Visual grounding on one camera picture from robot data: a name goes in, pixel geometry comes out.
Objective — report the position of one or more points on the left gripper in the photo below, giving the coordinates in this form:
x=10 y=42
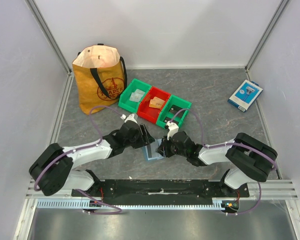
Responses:
x=145 y=139

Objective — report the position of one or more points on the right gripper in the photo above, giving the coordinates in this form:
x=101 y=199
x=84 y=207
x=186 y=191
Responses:
x=166 y=147

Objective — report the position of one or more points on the blue leather card holder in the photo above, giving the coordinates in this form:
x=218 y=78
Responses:
x=150 y=151

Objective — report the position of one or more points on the gold credit card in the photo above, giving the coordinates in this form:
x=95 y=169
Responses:
x=155 y=104

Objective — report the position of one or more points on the silver credit card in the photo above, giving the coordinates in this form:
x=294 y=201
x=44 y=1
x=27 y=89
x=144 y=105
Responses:
x=132 y=99

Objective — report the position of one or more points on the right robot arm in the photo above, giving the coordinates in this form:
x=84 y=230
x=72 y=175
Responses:
x=252 y=159

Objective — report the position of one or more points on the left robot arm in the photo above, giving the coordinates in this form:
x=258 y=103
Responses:
x=54 y=168

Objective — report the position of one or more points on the lower black card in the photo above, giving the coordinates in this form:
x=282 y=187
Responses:
x=168 y=120

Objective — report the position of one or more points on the black card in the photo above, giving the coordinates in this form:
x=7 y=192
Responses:
x=177 y=112
x=168 y=120

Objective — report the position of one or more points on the gold card in bin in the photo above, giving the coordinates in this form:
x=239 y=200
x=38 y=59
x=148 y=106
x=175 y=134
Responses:
x=159 y=100

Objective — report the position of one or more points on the upper black card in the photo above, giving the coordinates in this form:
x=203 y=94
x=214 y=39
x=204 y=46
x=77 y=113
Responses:
x=177 y=112

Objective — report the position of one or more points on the silver card in bin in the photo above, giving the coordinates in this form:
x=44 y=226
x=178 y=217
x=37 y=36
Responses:
x=138 y=94

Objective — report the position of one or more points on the red plastic bin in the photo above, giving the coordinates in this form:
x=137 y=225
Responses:
x=149 y=113

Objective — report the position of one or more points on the right green plastic bin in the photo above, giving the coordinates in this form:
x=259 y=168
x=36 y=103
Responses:
x=173 y=100

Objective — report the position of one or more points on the green plastic bin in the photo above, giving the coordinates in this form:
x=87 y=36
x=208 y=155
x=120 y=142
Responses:
x=124 y=101
x=173 y=100

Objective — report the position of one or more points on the left green plastic bin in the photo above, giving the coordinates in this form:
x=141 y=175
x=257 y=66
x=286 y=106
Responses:
x=124 y=101

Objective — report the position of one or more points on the brown Trader Joe's paper bag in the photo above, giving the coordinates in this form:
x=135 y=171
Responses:
x=101 y=77

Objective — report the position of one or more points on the blue razor box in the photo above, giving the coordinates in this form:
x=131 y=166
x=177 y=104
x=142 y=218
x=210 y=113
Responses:
x=245 y=95

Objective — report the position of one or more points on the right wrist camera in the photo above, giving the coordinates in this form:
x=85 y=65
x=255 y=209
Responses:
x=172 y=128

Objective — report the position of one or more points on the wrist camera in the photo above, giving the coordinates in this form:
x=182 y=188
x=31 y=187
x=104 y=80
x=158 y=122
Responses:
x=172 y=128
x=131 y=117

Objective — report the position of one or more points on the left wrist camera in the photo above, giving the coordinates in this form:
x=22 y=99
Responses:
x=131 y=117

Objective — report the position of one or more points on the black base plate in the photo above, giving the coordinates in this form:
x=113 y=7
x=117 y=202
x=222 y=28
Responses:
x=162 y=191

